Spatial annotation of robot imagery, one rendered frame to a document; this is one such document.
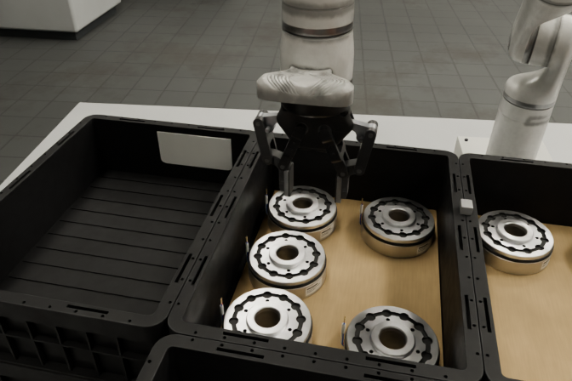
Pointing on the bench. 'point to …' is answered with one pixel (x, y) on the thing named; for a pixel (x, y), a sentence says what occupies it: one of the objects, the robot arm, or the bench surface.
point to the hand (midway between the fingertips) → (313, 185)
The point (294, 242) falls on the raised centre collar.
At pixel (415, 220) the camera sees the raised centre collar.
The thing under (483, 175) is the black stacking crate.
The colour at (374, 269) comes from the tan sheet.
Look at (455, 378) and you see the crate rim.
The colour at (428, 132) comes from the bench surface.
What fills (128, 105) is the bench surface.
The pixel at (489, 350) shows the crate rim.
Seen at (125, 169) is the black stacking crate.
